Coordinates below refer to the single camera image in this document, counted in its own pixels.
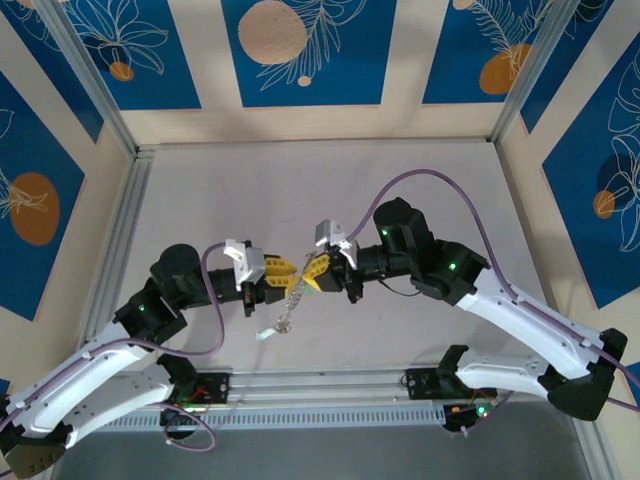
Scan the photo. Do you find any metal keyring chain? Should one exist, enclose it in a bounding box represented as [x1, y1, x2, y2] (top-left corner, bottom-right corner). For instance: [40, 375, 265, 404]
[256, 252, 315, 342]

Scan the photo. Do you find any pale table cloth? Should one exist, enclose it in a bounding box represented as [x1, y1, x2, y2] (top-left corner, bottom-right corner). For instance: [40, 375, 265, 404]
[99, 144, 569, 374]

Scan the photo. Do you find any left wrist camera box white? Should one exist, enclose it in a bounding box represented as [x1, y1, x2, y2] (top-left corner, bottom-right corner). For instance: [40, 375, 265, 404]
[223, 238, 265, 292]

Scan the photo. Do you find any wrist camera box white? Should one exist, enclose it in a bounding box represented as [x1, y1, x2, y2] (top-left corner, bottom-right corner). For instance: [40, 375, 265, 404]
[223, 238, 265, 292]
[313, 218, 362, 269]

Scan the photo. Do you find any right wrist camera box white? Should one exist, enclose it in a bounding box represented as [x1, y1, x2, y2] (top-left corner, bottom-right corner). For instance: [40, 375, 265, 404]
[313, 218, 362, 269]

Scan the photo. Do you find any aluminium side frame rail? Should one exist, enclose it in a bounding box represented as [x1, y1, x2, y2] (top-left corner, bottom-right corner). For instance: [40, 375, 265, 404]
[81, 148, 154, 351]

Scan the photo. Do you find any long aluminium frame rail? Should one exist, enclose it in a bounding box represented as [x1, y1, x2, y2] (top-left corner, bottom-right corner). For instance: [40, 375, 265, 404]
[42, 360, 596, 410]

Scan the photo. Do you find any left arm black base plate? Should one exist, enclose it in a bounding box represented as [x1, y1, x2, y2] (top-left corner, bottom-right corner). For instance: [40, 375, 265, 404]
[169, 371, 232, 406]

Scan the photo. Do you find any grey slotted cable duct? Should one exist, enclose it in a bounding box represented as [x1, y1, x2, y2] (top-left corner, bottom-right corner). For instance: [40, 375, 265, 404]
[94, 403, 447, 433]

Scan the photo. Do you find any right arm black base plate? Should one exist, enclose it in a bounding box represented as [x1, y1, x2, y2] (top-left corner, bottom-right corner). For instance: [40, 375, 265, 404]
[405, 366, 500, 402]

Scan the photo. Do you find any blue floral wall panel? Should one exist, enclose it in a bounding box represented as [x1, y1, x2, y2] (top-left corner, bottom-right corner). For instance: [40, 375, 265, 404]
[0, 0, 105, 145]
[52, 0, 203, 112]
[542, 47, 640, 310]
[422, 0, 556, 106]
[0, 69, 87, 323]
[221, 0, 400, 109]

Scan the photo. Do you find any aluminium frame post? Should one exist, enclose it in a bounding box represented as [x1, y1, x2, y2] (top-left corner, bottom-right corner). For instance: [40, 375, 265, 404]
[573, 418, 621, 480]
[35, 0, 140, 157]
[488, 0, 587, 145]

